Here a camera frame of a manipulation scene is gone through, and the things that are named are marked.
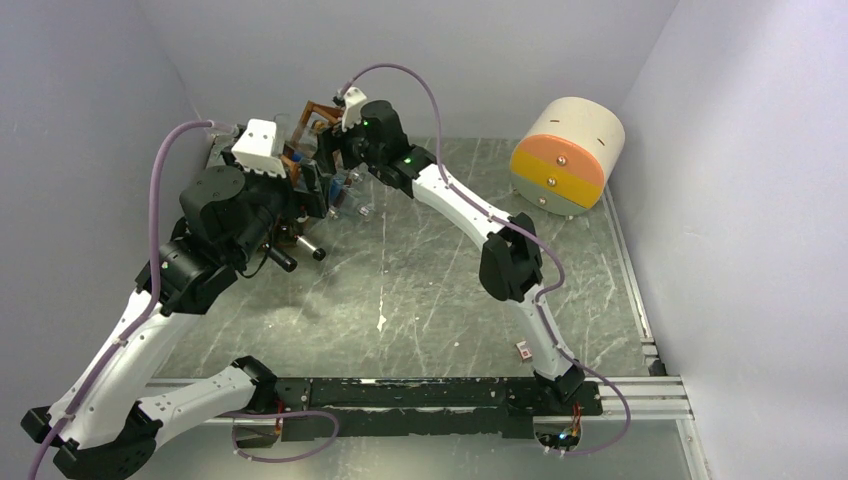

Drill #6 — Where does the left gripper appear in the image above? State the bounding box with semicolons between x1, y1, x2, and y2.
223;144;332;264

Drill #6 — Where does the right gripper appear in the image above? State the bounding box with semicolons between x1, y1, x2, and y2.
312;112;385;175

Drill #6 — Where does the brown wooden wine rack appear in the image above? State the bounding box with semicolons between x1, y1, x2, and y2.
274;101;353;217

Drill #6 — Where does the dark bottle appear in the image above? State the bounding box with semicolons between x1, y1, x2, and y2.
206;125;244;168

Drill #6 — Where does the green glass wine bottle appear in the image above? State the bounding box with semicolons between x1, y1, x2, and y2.
295;235;327;261

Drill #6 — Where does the clear glass bottle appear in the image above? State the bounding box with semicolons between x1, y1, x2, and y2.
272;103;340;163

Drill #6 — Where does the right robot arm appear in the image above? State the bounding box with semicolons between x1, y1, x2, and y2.
316;97;585;414

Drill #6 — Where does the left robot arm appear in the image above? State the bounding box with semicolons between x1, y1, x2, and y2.
21;159;329;479

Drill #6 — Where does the blue plastic water bottle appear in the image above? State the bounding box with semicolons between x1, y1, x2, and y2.
290;151;375;219

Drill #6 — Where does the cream orange cylindrical box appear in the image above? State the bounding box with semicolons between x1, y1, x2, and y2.
509;97;626;217

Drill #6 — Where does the small red white box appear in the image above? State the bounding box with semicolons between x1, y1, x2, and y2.
515;341;533;362

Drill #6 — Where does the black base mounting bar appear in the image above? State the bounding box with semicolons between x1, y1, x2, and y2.
234;377;603;441

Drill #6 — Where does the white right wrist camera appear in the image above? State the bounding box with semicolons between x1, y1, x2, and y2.
334;86;368;132

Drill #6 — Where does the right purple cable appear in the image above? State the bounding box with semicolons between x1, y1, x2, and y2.
339;63;633;460

